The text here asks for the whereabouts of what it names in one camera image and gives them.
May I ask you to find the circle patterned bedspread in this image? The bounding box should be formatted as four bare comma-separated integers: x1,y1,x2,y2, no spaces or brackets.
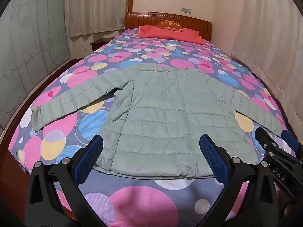
8,27,303,227

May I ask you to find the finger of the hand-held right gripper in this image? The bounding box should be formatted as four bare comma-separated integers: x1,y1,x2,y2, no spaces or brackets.
281,131,300,151
254,126,277,151

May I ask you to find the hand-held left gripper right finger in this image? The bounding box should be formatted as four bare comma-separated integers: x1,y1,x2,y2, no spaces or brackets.
199,134,276,227

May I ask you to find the small orange cushion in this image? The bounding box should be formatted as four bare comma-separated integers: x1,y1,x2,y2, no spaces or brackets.
157,20,184,31

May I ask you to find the cream window curtain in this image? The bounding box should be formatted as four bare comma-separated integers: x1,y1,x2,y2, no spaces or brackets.
65,0,131,38

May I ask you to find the person's right hand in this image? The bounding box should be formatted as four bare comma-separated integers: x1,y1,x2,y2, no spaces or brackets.
276,189,296,225

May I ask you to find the frosted glass wardrobe door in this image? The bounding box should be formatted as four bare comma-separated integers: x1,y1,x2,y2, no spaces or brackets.
0,0,71,129

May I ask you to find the white wall curtain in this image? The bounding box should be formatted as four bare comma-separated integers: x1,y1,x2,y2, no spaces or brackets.
231,0,303,123

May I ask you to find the red pillow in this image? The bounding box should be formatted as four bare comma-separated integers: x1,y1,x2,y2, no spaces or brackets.
137,25,206,45

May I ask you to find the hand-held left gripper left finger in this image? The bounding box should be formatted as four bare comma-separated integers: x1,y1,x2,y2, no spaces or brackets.
25,135,105,227

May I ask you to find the wooden nightstand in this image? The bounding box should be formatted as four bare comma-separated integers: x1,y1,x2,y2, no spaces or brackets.
91,38,114,52

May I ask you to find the wooden bed headboard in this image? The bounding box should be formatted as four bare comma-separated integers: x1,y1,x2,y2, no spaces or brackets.
125,12,212,40

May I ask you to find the green quilted puffer jacket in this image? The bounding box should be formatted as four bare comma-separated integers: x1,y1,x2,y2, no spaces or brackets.
31,63,288,178

